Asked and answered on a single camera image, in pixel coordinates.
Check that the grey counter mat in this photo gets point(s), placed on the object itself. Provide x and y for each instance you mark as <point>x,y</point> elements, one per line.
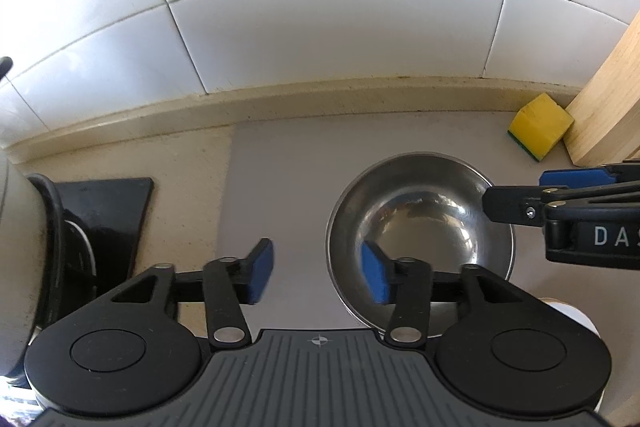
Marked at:
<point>290,167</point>

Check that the grey rounded pot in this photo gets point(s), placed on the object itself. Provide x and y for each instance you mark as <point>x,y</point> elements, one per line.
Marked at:
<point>20,257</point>

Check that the yellow sponge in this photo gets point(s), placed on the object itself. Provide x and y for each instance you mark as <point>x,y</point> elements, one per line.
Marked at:
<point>542,119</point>

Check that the large steel bowl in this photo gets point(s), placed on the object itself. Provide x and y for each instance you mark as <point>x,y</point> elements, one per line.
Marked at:
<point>425,197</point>

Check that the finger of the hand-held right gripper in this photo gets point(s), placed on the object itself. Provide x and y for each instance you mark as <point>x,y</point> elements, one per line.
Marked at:
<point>510,207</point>
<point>575,178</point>

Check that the floral plate with orange rim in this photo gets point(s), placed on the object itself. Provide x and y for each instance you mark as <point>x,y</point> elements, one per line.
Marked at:
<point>582,317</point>

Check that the black glass stove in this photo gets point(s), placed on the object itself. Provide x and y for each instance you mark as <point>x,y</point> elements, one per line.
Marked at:
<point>110,207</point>

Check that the wooden knife block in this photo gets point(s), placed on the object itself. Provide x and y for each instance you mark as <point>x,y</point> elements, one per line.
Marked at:
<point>610,107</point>

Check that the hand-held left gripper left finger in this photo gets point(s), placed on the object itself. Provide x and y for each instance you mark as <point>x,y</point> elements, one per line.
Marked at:
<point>260,269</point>

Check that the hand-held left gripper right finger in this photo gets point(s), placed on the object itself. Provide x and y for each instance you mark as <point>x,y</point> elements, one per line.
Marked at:
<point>375,274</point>

